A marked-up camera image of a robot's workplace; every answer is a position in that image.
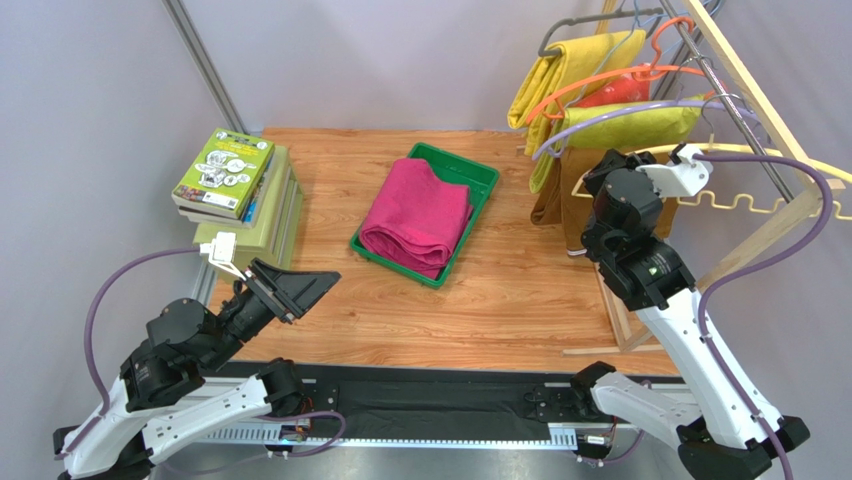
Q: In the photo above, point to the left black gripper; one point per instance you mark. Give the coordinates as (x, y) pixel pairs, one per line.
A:
(297, 292)

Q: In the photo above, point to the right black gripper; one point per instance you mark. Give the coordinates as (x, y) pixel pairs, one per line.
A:
(600, 175)

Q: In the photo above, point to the pink trousers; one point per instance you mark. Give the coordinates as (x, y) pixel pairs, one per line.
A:
(416, 220)

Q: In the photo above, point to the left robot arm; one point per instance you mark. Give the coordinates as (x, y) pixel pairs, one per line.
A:
(157, 405)

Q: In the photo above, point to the lime green trousers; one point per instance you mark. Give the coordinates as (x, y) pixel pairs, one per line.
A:
(649, 128)

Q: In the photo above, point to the brown trousers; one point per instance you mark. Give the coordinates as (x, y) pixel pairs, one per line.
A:
(556, 203)

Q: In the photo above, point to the lilac hanger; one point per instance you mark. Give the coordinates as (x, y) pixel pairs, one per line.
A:
(546, 147)

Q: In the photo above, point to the red orange trousers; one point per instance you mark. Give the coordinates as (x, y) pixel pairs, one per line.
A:
(625, 88)

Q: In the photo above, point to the orange hanger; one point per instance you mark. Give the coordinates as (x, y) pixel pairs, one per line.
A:
(647, 66)

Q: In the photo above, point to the yellow trousers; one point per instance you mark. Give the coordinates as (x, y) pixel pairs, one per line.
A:
(576, 59)

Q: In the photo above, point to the grey hanger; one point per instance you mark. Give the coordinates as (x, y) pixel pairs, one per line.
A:
(545, 51)

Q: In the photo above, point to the black base mat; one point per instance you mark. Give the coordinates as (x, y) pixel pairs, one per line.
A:
(395, 403)

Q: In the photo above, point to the wooden clothes rack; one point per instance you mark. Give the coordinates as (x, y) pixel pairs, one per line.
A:
(781, 223)

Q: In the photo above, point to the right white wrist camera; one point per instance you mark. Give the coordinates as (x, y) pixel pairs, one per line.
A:
(683, 176)

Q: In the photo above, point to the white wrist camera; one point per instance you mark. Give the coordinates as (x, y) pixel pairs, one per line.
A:
(683, 176)
(220, 251)

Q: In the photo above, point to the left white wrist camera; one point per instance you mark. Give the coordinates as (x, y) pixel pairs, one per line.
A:
(220, 251)

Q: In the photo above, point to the metal hanging rail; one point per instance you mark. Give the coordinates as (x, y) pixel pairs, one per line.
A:
(720, 92)

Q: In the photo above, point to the aluminium corner post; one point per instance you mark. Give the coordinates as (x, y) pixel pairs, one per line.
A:
(186, 28)

